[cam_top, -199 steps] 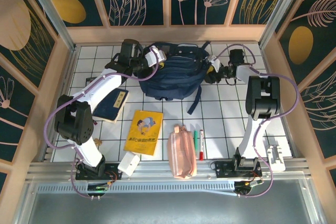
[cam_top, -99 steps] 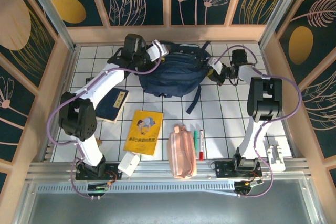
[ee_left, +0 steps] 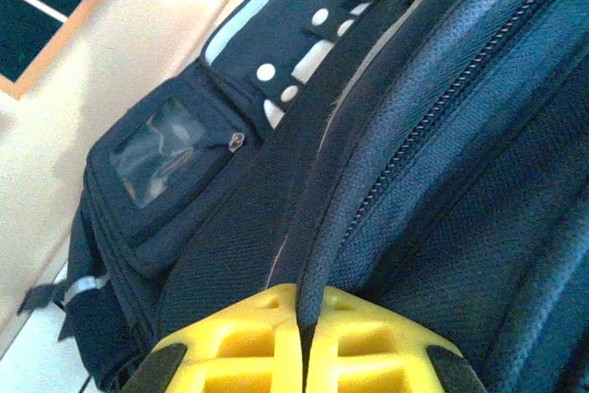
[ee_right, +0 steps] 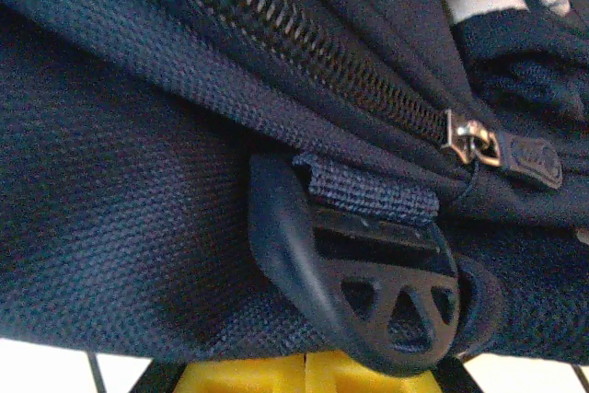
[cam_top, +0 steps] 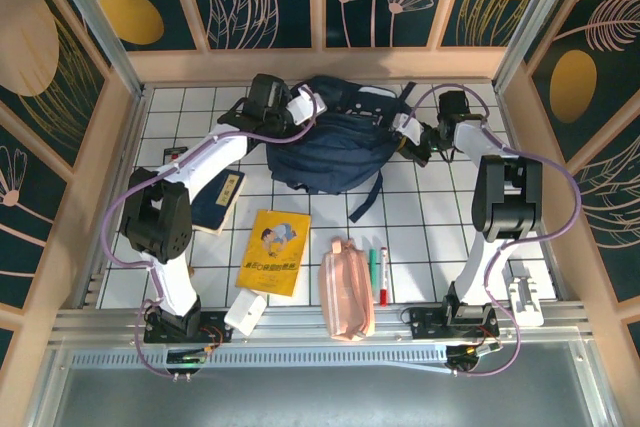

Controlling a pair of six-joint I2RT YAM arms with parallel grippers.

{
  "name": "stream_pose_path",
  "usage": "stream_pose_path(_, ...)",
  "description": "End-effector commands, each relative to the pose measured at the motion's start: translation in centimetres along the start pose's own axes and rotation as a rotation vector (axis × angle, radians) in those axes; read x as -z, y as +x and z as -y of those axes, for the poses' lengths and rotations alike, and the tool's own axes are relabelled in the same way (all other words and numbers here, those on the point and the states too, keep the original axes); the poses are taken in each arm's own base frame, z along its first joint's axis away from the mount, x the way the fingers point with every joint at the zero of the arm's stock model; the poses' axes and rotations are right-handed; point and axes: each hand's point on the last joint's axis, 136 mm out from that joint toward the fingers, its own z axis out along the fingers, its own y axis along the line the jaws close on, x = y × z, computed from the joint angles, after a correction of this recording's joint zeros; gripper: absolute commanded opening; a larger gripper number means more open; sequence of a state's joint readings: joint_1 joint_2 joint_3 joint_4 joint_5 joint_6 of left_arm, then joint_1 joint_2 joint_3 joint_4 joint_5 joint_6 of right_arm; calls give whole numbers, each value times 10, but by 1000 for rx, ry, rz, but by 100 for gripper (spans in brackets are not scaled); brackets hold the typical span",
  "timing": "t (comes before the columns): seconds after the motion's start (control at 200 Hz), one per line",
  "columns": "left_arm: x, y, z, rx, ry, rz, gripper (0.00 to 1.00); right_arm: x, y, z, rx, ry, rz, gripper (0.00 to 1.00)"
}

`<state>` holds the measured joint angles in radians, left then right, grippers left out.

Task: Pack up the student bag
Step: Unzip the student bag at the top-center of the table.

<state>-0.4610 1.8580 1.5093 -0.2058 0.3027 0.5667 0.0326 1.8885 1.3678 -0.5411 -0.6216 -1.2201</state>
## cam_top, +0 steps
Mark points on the navy blue backpack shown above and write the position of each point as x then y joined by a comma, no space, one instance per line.
330,147

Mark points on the dark blue book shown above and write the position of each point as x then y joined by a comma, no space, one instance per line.
215,202

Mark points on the yellow book with cartoon boy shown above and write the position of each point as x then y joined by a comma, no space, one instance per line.
272,257

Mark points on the green marker pen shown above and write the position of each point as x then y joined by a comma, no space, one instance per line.
374,267

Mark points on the red capped marker pen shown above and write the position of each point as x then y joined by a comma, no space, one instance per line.
383,277

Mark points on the pink pencil case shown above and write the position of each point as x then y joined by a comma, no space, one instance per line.
347,292

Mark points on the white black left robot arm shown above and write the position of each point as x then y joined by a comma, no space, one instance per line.
210,157

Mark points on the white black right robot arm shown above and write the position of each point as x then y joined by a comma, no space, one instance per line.
505,197

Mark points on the white plastic block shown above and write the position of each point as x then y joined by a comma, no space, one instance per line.
245,314

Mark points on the grey metal shelf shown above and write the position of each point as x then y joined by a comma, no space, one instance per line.
320,397

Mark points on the aluminium frame post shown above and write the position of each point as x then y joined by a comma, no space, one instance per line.
535,17
95,17

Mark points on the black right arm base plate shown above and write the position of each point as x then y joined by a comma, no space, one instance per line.
425,322

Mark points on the white plastic bracket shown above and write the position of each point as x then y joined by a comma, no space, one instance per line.
525,304

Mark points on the aluminium frame rail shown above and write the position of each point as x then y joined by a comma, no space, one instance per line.
300,319

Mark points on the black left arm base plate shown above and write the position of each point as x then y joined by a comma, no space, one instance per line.
212,319

